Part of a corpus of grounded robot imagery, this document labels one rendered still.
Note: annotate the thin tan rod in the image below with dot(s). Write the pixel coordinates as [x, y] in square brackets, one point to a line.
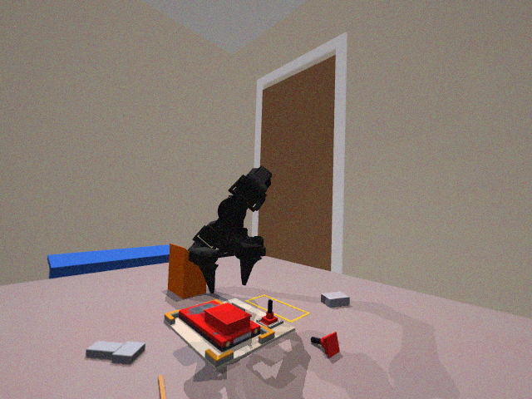
[162, 387]

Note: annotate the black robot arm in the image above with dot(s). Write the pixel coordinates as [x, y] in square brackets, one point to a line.
[250, 191]

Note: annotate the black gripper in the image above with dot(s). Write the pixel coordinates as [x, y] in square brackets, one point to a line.
[205, 257]

